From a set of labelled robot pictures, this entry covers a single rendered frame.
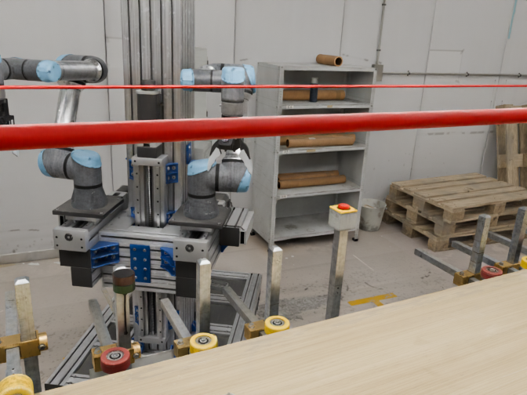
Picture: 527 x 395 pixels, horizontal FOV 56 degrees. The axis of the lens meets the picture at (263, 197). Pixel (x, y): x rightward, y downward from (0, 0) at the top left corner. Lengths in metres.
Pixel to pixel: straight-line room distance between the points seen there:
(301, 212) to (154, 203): 2.70
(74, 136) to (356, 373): 1.35
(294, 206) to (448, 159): 1.88
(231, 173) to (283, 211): 2.68
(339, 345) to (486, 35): 4.55
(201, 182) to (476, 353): 1.15
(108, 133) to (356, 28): 4.55
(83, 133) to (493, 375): 1.51
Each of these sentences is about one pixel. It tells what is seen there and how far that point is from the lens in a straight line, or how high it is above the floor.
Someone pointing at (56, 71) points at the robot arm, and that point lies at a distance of 1.94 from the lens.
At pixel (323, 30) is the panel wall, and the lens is 4.52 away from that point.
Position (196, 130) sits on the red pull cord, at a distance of 0.18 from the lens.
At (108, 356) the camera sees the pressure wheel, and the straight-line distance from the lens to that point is 1.51.
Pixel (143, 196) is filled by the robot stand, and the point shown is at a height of 1.08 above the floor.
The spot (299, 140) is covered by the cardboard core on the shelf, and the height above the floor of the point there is 0.96.
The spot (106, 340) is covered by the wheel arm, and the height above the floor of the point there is 0.86.
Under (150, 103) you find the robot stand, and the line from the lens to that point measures 2.10.
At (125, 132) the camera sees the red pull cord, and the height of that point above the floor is 1.75.
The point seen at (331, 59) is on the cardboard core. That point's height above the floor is 1.60.
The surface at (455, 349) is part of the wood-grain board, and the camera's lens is 1.66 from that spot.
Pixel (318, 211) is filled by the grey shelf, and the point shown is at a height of 0.15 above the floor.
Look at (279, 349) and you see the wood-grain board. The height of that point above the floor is 0.90.
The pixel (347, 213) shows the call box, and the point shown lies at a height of 1.21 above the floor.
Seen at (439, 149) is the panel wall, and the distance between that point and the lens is 5.55.
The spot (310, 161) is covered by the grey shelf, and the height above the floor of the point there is 0.67.
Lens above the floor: 1.78
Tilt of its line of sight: 18 degrees down
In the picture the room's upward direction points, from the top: 3 degrees clockwise
